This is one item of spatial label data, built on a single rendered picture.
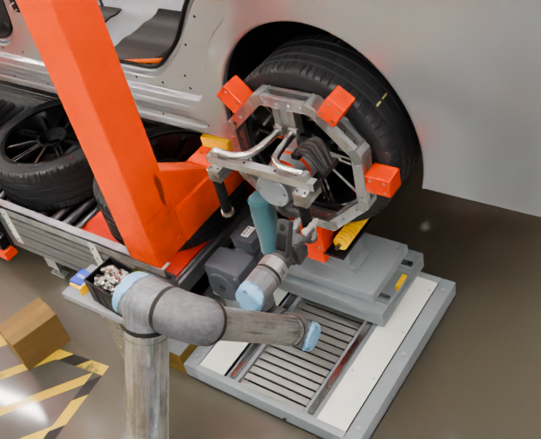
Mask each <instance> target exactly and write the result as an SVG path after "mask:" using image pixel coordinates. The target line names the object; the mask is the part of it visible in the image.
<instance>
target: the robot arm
mask: <svg viewBox="0 0 541 439"><path fill-rule="evenodd" d="M317 226H318V218H314V219H313V220H312V221H311V222H310V223H309V224H308V226H307V227H305V228H303V229H302V230H301V217H299V218H297V219H295V220H294V221H291V220H288V219H278V221H277V232H276V242H275V253H271V254H267V255H265V256H264V257H263V258H262V260H261V261H260V262H259V264H258V265H257V266H256V268H255V269H254V270H253V271H252V272H251V273H250V274H249V275H248V277H247V278H246V279H245V280H244V282H242V283H241V284H240V286H239V288H238V290H237V291H236V294H235V297H236V300H237V302H238V303H239V305H240V306H241V307H242V308H243V309H241V308H235V307H224V306H223V305H222V304H221V303H220V302H219V301H217V300H215V299H213V298H208V297H205V296H201V295H198V294H194V293H191V292H188V291H186V290H184V289H181V288H179V287H175V286H174V285H172V284H169V283H167V282H165V281H163V280H160V279H158V278H156V277H154V276H153V275H152V274H146V273H143V272H134V273H131V274H128V275H127V276H126V277H124V279H123V280H122V281H120V283H119V284H118V286H117V287H116V289H115V291H114V294H113V296H112V307H113V309H114V310H115V311H116V312H117V313H118V314H122V317H123V330H124V341H125V409H126V439H169V338H172V339H174V340H177V341H183V342H186V343H189V344H193V345H198V346H212V345H214V344H216V343H217V342H219V341H237V342H249V343H261V344H274V345H285V346H289V347H297V348H300V349H302V351H307V352H309V351H311V350H312V349H313V348H314V347H315V345H316V343H317V341H318V340H319V337H320V334H321V326H320V324H319V323H317V322H315V321H311V320H310V319H307V318H305V317H303V316H300V315H298V314H295V313H293V312H291V311H288V310H286V309H285V308H283V307H279V306H277V305H276V304H275V300H274V291H275V290H276V289H277V288H278V286H279V285H280V284H281V283H282V281H283V280H284V279H285V277H286V276H287V275H288V269H289V267H290V266H291V265H293V264H294V265H295V264H298V265H300V264H301V263H302V262H303V261H304V260H305V259H306V258H307V256H308V246H307V245H306V243H308V242H309V241H310V240H315V238H316V227H317ZM301 231H302V236H301V233H300V232H301ZM303 258H304V259H303ZM295 261H296V262H295ZM294 265H293V266H294Z"/></svg>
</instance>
